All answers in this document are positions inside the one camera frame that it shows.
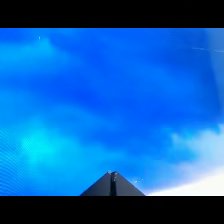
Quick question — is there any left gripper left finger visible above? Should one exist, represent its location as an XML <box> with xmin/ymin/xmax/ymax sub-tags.
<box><xmin>79</xmin><ymin>170</ymin><xmax>113</xmax><ymax>197</ymax></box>

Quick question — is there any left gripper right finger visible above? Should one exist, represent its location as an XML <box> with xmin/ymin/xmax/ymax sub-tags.
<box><xmin>111</xmin><ymin>171</ymin><xmax>146</xmax><ymax>197</ymax></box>

